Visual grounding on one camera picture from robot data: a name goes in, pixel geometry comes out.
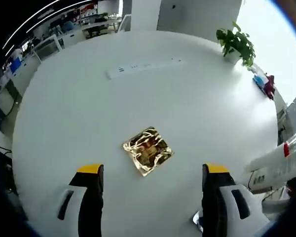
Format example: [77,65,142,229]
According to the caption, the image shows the white skincare tube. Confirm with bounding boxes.
[248,169,296,195]

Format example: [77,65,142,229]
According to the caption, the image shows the white table power strip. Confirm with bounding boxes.
[104,57,184,80]

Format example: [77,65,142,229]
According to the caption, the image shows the silver skincare sachet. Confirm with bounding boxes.
[191,209,204,233]

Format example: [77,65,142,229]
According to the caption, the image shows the gold skincare sachet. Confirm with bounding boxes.
[122,126,175,177]

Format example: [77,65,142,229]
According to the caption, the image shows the potted green plant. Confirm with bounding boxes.
[216,21,257,68]

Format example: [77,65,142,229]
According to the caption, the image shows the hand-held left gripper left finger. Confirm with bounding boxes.
[55,163,105,237]

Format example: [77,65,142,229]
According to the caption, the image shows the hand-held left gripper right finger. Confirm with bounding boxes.
[201,162,269,237]

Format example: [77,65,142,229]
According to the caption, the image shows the blue and red items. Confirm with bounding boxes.
[251,65,277,100]

